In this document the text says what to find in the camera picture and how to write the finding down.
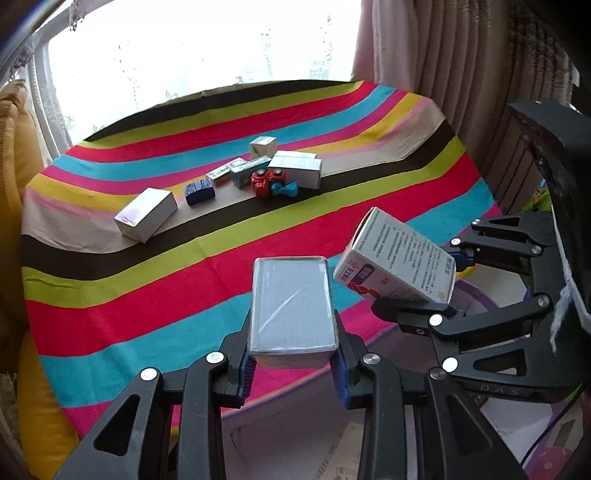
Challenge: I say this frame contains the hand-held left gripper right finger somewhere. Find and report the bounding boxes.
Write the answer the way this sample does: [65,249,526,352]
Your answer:
[331,313,527,480]

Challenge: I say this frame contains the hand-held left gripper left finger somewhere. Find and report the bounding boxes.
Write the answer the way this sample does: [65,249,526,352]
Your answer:
[55,318,254,480]

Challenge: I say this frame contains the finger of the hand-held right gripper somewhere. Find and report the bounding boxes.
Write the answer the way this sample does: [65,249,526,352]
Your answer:
[449,213,546,278]
[371,295,554,387]

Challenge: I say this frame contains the white printed carton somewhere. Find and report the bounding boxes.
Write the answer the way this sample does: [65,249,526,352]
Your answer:
[333,207,458,305]

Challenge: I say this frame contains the grey box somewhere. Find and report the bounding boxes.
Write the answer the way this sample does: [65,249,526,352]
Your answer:
[247,256,339,370]

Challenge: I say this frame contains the large white box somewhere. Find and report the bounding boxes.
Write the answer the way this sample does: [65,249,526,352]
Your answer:
[268,150,323,190]

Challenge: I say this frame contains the purple play mat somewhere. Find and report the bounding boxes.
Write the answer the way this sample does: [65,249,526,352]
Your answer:
[221,265,591,480]

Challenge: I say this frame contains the brown ribbed furniture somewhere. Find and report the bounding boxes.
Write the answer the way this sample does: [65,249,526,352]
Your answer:
[479,108,555,220]

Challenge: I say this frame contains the striped colourful tablecloth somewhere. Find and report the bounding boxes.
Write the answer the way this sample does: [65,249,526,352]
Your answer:
[19,79,506,439]

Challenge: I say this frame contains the pink curtain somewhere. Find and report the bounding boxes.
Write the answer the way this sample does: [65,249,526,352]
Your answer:
[350,0,580,213]

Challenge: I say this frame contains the small dark blue box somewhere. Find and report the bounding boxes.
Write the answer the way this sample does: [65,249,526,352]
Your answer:
[184,179,217,206]

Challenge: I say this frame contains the blue bow toy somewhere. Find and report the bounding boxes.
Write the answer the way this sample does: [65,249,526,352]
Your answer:
[270,181,300,200]

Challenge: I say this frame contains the silver box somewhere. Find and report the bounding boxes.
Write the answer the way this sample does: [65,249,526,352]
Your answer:
[114,187,179,243]

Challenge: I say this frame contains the red toy car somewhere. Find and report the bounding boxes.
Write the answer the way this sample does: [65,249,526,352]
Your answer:
[250,168,287,199]

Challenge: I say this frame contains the teal box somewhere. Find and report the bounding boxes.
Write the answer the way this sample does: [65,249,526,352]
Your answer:
[230,156,272,188]

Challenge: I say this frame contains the slim white box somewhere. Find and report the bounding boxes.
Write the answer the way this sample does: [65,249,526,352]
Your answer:
[206,159,246,186]

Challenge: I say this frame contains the yellow cushion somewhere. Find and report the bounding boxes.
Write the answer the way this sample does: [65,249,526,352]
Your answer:
[0,79,80,455]

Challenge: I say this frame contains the small white box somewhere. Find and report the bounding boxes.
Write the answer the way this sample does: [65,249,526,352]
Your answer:
[249,136,278,160]

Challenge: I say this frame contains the white lace curtain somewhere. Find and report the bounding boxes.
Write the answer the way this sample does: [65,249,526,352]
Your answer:
[0,0,107,153]

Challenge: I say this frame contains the black cable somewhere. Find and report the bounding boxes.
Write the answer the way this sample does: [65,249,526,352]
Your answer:
[521,396,583,468]

